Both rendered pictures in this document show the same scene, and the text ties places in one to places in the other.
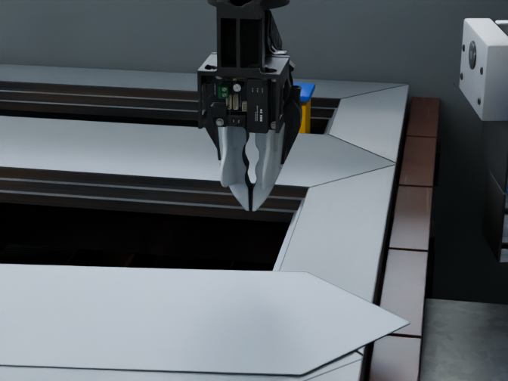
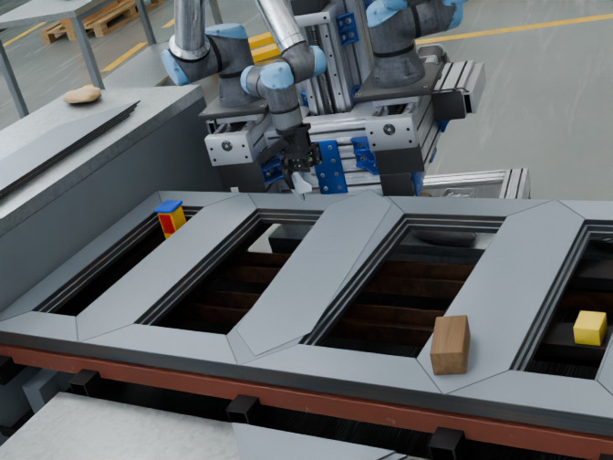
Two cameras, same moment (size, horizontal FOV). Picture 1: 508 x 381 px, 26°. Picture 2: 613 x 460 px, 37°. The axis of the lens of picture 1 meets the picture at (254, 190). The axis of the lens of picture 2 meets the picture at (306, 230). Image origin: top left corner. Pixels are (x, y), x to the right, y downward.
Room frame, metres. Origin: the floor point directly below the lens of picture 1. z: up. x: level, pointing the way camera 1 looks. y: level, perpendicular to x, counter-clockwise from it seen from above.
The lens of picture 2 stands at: (0.05, 1.97, 1.86)
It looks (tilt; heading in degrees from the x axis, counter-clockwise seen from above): 26 degrees down; 295
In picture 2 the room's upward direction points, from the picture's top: 14 degrees counter-clockwise
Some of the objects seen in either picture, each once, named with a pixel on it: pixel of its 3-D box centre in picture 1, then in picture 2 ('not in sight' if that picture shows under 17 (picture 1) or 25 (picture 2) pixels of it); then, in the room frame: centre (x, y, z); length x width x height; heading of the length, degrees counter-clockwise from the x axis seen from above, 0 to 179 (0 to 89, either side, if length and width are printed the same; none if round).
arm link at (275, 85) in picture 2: not in sight; (278, 87); (0.94, 0.00, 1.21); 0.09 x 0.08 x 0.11; 140
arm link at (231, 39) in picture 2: not in sight; (227, 47); (1.28, -0.45, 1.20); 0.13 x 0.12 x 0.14; 50
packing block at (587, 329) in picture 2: not in sight; (590, 328); (0.22, 0.44, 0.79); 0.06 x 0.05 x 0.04; 80
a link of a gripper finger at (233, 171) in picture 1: (230, 168); (302, 187); (0.94, 0.02, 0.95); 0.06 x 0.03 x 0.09; 170
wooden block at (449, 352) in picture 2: not in sight; (451, 344); (0.46, 0.61, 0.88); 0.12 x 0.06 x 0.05; 95
